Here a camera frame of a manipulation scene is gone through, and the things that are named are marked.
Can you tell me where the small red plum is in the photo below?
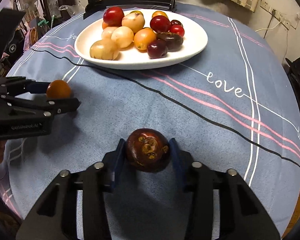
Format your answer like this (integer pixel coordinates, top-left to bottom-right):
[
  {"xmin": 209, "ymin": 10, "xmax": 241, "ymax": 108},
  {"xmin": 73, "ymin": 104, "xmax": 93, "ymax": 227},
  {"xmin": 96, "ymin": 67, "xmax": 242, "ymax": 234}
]
[{"xmin": 169, "ymin": 25, "xmax": 185, "ymax": 37}]

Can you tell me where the dark mangosteen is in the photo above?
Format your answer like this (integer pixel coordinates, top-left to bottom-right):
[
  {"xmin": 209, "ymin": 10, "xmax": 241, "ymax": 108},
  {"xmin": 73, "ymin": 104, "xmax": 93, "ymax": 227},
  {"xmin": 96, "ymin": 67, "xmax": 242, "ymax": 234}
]
[
  {"xmin": 126, "ymin": 128, "xmax": 171, "ymax": 173},
  {"xmin": 156, "ymin": 32, "xmax": 184, "ymax": 50}
]

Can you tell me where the white power strip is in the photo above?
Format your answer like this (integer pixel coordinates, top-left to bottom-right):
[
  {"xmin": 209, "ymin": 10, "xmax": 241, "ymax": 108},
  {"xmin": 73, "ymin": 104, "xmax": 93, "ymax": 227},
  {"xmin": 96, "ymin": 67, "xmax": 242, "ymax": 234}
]
[{"xmin": 260, "ymin": 0, "xmax": 300, "ymax": 29}]

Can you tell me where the white power cable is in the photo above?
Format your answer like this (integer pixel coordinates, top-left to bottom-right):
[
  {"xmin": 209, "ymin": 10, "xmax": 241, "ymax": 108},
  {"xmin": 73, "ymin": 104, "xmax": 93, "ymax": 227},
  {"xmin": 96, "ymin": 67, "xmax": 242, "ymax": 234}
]
[{"xmin": 255, "ymin": 20, "xmax": 283, "ymax": 38}]

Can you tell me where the round goldfish screen black stand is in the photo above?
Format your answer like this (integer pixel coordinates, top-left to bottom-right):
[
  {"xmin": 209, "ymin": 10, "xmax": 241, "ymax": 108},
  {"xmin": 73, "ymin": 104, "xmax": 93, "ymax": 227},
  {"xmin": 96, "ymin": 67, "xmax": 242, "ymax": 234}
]
[{"xmin": 83, "ymin": 0, "xmax": 178, "ymax": 20}]

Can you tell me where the standing fan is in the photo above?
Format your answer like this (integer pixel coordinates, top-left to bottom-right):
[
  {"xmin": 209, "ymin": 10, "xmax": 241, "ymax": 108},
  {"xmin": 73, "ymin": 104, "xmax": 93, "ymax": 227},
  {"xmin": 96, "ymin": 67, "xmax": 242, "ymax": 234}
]
[{"xmin": 19, "ymin": 0, "xmax": 38, "ymax": 12}]

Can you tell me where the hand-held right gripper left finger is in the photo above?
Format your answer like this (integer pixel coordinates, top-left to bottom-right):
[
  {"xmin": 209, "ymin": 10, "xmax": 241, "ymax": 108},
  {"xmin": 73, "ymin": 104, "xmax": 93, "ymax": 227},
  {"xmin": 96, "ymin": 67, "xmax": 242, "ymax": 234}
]
[{"xmin": 16, "ymin": 138, "xmax": 127, "ymax": 240}]

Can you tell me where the blue plaid tablecloth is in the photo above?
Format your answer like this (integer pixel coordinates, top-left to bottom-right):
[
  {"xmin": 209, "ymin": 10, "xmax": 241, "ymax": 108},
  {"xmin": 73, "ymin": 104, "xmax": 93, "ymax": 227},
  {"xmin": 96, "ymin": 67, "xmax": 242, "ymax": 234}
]
[{"xmin": 0, "ymin": 1, "xmax": 300, "ymax": 240}]

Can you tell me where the yellow spotted passion fruit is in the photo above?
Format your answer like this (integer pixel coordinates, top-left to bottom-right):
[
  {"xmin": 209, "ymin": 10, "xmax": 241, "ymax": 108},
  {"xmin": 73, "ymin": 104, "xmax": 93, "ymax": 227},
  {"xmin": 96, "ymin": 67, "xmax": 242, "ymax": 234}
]
[
  {"xmin": 101, "ymin": 26, "xmax": 118, "ymax": 40},
  {"xmin": 111, "ymin": 26, "xmax": 135, "ymax": 48}
]

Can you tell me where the clear plastic bag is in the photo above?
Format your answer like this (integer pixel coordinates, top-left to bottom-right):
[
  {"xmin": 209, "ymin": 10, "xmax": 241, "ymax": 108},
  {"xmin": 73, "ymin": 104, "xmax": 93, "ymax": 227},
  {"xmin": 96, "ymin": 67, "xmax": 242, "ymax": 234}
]
[{"xmin": 58, "ymin": 4, "xmax": 77, "ymax": 18}]

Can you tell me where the tan passion fruit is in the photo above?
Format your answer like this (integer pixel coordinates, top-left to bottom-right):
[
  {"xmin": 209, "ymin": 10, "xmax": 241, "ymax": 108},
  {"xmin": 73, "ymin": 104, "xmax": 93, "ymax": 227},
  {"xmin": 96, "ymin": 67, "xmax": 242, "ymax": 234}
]
[
  {"xmin": 90, "ymin": 39, "xmax": 120, "ymax": 61},
  {"xmin": 121, "ymin": 13, "xmax": 145, "ymax": 34}
]

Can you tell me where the white round plate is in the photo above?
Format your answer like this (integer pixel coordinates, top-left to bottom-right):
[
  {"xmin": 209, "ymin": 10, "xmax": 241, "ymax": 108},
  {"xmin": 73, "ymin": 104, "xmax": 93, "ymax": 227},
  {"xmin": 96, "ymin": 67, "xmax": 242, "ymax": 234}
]
[{"xmin": 74, "ymin": 9, "xmax": 208, "ymax": 70}]

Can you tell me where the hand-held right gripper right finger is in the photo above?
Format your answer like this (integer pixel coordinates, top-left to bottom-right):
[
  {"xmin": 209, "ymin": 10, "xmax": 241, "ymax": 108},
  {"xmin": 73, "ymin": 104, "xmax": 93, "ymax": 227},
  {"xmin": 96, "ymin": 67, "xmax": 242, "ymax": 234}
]
[{"xmin": 169, "ymin": 138, "xmax": 282, "ymax": 240}]

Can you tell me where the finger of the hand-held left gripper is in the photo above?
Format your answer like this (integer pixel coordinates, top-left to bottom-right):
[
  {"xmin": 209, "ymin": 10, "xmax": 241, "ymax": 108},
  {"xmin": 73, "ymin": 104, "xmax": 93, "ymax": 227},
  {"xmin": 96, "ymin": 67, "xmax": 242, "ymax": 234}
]
[
  {"xmin": 1, "ymin": 96, "xmax": 81, "ymax": 117},
  {"xmin": 0, "ymin": 76, "xmax": 50, "ymax": 97}
]

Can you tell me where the large red plum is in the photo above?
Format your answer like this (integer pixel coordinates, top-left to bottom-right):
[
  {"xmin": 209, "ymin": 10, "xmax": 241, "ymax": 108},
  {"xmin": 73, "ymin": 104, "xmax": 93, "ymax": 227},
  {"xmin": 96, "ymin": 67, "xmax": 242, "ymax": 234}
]
[{"xmin": 103, "ymin": 7, "xmax": 125, "ymax": 27}]

